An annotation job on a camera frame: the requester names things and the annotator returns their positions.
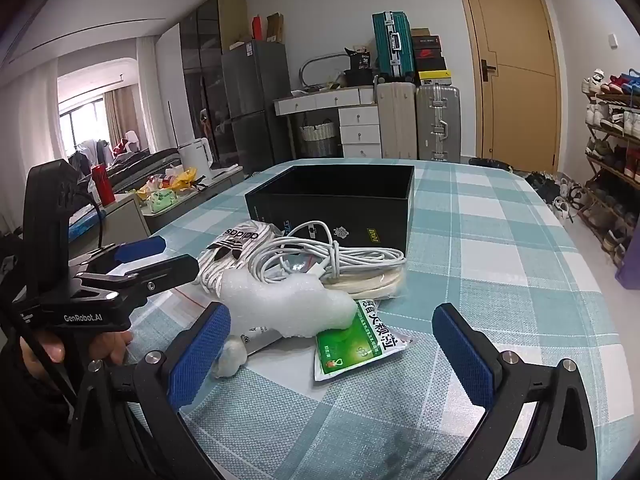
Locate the black box with white label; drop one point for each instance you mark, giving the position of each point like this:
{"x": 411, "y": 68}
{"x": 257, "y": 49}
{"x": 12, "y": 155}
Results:
{"x": 361, "y": 59}

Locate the scattered sneakers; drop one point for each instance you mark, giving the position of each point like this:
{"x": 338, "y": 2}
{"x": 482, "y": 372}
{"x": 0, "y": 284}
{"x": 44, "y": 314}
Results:
{"x": 555, "y": 195}

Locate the purple container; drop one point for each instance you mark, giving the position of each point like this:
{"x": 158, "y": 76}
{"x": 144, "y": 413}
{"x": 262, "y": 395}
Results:
{"x": 629, "y": 265}

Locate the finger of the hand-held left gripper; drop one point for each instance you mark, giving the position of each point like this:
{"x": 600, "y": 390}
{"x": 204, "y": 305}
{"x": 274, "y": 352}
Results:
{"x": 165, "y": 270}
{"x": 142, "y": 249}

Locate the brown cardboard shoe box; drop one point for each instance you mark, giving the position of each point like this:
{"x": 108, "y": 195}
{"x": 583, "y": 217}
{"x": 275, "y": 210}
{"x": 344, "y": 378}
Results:
{"x": 420, "y": 32}

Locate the wooden shoe rack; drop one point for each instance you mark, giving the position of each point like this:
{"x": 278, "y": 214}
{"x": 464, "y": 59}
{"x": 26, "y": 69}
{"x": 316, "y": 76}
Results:
{"x": 597, "y": 200}

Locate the light green packet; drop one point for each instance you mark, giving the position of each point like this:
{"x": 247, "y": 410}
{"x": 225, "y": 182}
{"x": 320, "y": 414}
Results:
{"x": 164, "y": 201}

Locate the green medicine packet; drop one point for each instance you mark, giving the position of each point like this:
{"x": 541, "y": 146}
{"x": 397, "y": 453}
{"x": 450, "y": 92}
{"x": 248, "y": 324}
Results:
{"x": 350, "y": 347}

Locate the red and white clothes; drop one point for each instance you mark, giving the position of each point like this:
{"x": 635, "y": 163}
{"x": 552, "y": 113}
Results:
{"x": 127, "y": 141}

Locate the yellow and black shoe box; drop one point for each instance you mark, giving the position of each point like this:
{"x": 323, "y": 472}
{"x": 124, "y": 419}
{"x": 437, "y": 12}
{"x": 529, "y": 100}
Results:
{"x": 435, "y": 77}

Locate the white foam wrap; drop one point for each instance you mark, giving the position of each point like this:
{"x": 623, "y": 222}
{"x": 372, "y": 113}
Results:
{"x": 280, "y": 305}

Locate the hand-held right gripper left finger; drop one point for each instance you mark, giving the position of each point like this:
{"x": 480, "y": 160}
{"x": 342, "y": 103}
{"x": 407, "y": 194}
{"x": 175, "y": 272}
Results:
{"x": 200, "y": 355}

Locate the beige suitcase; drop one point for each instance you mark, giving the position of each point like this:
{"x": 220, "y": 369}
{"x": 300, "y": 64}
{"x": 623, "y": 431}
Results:
{"x": 396, "y": 120}

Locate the grey refrigerator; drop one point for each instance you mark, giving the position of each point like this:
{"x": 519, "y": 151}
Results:
{"x": 255, "y": 105}

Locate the silver suitcase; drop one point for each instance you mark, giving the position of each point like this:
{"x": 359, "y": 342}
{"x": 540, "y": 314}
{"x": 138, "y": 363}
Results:
{"x": 437, "y": 120}

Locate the woven basket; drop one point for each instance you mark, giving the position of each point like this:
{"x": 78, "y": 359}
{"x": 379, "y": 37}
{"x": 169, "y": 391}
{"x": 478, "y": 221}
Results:
{"x": 317, "y": 137}

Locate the red bottle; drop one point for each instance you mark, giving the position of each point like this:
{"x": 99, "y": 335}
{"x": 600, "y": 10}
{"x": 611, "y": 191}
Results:
{"x": 102, "y": 185}

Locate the person's left hand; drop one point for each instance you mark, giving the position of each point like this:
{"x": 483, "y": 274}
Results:
{"x": 45, "y": 355}

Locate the oval metal frame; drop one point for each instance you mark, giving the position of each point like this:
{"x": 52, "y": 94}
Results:
{"x": 305, "y": 67}

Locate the white kettle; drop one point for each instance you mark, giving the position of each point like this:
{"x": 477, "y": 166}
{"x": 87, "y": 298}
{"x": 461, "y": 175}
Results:
{"x": 195, "y": 155}

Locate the striped bedding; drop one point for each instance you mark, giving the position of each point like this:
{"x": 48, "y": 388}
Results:
{"x": 145, "y": 162}

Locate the brown curtain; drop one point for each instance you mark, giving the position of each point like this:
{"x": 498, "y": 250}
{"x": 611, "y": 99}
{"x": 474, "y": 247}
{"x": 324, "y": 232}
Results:
{"x": 122, "y": 115}

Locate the white desk with drawers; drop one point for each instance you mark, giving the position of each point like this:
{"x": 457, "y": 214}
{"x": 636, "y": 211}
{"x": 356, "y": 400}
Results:
{"x": 357, "y": 125}

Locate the person's left forearm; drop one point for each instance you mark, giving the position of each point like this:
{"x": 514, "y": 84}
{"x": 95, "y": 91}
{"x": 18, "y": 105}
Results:
{"x": 30, "y": 425}

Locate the rows of assorted shoes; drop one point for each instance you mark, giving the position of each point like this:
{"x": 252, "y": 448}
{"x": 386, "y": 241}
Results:
{"x": 612, "y": 120}

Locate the white light switch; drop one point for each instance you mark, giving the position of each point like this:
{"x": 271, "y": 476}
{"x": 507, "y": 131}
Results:
{"x": 612, "y": 40}

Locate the yellow snack bag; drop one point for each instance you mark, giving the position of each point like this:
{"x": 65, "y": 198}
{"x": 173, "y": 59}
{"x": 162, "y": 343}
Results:
{"x": 182, "y": 179}

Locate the tall brown cardboard box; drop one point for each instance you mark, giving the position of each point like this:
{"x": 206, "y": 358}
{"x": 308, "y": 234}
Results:
{"x": 275, "y": 27}

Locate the teal suitcase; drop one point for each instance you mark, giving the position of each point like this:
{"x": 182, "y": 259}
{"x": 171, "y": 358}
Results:
{"x": 387, "y": 45}

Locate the red and black shoe box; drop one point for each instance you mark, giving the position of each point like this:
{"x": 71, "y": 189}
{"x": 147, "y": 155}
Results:
{"x": 427, "y": 52}

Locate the checked teal tablecloth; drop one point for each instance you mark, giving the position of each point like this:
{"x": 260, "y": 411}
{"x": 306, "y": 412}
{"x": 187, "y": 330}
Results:
{"x": 500, "y": 240}

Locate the dark wardrobe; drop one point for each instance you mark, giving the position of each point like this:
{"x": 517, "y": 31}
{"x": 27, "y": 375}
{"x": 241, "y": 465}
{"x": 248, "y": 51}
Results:
{"x": 200, "y": 75}

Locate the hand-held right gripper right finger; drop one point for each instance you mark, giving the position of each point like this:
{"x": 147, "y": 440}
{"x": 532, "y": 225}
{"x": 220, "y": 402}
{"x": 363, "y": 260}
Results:
{"x": 465, "y": 360}

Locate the black trash bag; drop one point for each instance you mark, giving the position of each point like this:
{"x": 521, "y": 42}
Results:
{"x": 490, "y": 164}

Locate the white sheer curtain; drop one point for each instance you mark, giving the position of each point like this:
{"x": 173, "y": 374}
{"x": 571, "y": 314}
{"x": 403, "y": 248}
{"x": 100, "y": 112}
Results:
{"x": 147, "y": 90}
{"x": 30, "y": 130}

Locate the wooden door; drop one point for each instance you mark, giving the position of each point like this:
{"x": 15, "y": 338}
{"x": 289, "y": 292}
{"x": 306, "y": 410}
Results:
{"x": 515, "y": 70}

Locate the cream round tape roll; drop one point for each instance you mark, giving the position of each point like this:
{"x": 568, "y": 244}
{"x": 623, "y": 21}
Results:
{"x": 370, "y": 285}

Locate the red carton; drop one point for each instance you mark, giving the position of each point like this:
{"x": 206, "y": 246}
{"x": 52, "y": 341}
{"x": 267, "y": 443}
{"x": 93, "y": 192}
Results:
{"x": 257, "y": 29}

